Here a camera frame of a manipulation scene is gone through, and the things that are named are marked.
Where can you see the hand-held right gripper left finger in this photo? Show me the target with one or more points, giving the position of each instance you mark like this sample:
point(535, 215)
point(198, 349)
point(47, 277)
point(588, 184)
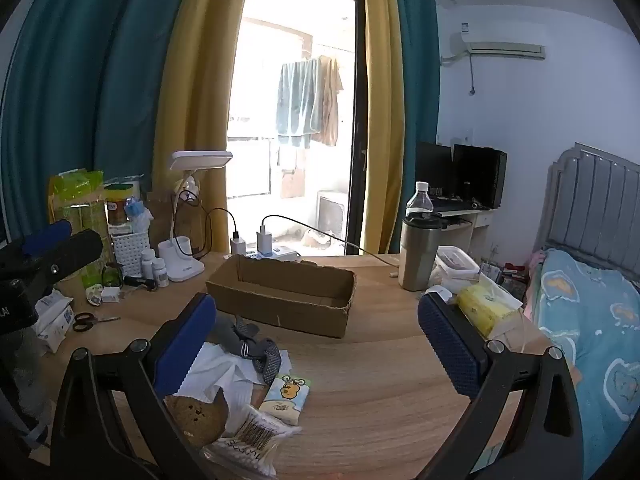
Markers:
point(182, 347)

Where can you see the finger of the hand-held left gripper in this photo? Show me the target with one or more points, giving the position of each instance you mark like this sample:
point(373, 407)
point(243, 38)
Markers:
point(75, 255)
point(47, 236)

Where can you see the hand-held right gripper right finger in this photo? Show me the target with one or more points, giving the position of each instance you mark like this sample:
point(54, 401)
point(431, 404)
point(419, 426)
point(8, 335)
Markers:
point(450, 347)

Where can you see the brown round cookie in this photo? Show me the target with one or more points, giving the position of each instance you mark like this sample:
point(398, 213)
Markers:
point(197, 417)

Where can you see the brown cardboard box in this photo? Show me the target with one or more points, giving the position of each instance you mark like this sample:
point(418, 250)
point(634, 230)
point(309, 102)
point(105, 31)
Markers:
point(280, 310)

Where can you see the clear cotton swab pack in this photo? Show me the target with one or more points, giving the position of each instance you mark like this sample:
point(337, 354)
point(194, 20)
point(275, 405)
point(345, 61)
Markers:
point(250, 440)

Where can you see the cartoon print tissue pack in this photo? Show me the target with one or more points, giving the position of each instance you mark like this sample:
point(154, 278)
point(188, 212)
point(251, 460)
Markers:
point(287, 395)

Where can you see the white wet wipes pack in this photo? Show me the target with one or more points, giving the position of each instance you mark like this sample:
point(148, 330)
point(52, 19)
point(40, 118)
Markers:
point(52, 317)

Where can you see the dark green packet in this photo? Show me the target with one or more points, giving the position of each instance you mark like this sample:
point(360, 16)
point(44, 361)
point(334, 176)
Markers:
point(112, 275)

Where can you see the small white packet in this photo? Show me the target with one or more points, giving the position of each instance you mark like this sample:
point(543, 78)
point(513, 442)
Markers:
point(102, 295)

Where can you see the yellow tissue pack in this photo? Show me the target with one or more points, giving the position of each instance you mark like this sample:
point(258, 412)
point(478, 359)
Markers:
point(487, 310)

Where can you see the white plastic basket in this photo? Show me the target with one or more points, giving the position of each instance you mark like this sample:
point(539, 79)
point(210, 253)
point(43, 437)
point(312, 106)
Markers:
point(130, 255)

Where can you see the green snack bag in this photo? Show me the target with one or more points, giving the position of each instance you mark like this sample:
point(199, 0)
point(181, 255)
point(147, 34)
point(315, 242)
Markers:
point(75, 187)

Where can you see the jar with green lid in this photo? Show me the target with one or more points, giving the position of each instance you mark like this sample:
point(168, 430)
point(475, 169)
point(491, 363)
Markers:
point(119, 210)

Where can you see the black flashlight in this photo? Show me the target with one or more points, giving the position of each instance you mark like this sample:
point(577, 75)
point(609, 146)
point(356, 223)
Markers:
point(140, 281)

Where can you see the white pill bottle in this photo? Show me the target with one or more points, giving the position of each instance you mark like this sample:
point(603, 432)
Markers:
point(160, 272)
point(147, 262)

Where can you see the plastic bag with blue items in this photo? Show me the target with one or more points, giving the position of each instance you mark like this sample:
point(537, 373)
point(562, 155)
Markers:
point(139, 215)

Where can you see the white desk lamp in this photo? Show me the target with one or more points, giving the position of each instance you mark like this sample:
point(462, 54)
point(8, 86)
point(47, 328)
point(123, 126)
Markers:
point(182, 266)

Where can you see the clear container with white lid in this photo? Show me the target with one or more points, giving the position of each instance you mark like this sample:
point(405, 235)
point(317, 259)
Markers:
point(457, 260)

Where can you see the steel tumbler with black lid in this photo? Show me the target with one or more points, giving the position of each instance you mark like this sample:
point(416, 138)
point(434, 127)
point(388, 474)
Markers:
point(417, 260)

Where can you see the brown cardboard sheet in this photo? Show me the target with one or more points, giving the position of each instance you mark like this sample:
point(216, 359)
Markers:
point(162, 220)

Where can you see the white computer desk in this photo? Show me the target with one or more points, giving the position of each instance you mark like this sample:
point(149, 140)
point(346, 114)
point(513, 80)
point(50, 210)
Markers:
point(475, 220)

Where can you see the white charger with blue face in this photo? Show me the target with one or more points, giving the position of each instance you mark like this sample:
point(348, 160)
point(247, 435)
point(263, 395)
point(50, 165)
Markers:
point(265, 244)

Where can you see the white power strip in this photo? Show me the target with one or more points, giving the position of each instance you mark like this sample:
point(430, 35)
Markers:
point(286, 254)

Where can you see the blue printed blanket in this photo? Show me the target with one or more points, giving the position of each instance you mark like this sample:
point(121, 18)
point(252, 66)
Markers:
point(590, 320)

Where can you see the clear plastic water bottle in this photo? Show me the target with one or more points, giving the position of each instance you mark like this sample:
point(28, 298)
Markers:
point(419, 204)

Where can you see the wide teal curtain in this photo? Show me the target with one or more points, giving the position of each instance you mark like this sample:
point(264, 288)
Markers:
point(90, 85)

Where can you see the outdoor air conditioner unit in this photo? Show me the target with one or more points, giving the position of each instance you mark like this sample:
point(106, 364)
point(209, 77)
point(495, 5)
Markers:
point(330, 212)

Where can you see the grey padded headboard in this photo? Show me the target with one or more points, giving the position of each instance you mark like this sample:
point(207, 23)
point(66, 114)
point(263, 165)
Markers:
point(595, 200)

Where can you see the wide yellow curtain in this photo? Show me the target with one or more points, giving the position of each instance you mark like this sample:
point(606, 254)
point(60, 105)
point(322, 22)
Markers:
point(200, 85)

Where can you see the narrow teal curtain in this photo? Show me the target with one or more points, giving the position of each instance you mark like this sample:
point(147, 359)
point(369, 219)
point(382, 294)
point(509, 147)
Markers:
point(420, 110)

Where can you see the narrow yellow curtain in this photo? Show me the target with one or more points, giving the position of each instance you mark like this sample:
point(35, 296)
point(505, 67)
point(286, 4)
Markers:
point(382, 110)

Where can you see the hanging tan cloth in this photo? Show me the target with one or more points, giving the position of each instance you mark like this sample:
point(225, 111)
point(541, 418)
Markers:
point(330, 105)

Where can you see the hanging blue green towel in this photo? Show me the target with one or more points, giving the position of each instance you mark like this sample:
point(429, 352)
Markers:
point(297, 100)

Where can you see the black sliding door frame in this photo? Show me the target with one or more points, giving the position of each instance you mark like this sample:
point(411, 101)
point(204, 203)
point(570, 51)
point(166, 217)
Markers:
point(357, 135)

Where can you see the white wall air conditioner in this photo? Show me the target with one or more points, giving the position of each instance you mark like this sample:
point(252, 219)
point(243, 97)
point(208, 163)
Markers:
point(500, 46)

